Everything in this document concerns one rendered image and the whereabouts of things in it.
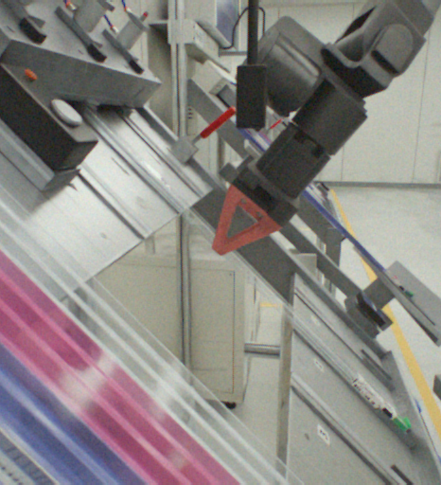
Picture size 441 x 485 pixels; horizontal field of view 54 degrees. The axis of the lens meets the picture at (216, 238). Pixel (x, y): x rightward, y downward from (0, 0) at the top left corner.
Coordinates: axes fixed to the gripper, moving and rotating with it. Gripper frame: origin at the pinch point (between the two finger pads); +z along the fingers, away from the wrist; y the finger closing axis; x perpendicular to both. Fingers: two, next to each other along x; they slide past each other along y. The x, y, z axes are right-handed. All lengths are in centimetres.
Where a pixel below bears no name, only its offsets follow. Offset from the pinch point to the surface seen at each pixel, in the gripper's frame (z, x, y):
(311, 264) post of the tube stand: 4.4, 18.4, -39.8
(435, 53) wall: -228, 99, -760
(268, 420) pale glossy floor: 74, 61, -95
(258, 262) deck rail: 4.8, 7.2, -19.1
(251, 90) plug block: -14.7, -6.3, 12.4
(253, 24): -18.2, -9.1, 12.0
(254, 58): -16.5, -7.6, 12.0
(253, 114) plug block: -13.5, -5.1, 12.4
